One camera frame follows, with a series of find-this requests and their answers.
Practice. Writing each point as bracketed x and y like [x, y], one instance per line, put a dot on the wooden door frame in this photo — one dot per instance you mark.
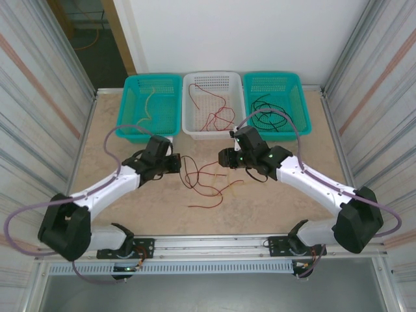
[120, 39]

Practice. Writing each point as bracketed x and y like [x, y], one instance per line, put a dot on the white plastic basket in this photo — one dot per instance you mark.
[234, 84]

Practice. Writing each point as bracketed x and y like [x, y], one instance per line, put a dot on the aluminium table frame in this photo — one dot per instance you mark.
[211, 242]

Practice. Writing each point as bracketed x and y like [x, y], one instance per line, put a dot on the teal plastic basket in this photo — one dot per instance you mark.
[169, 107]
[302, 97]

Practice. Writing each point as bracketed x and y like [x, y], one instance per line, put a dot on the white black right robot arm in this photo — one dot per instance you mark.
[308, 191]

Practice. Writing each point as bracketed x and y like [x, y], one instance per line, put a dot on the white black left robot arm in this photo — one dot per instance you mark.
[110, 191]

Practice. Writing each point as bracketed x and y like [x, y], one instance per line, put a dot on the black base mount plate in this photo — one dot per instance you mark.
[276, 243]
[146, 243]

